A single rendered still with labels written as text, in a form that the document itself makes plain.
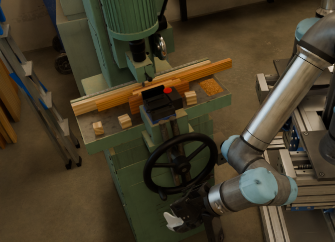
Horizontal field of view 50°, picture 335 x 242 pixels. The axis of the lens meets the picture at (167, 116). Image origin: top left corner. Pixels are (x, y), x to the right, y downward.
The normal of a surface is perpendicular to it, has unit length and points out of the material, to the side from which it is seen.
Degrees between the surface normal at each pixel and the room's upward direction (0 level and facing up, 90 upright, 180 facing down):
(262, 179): 47
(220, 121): 0
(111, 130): 0
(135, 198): 90
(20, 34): 90
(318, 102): 0
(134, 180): 90
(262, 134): 64
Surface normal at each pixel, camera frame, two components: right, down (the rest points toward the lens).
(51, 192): -0.11, -0.74
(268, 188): 0.61, -0.44
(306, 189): -0.02, 0.66
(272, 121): -0.19, 0.27
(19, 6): 0.24, 0.62
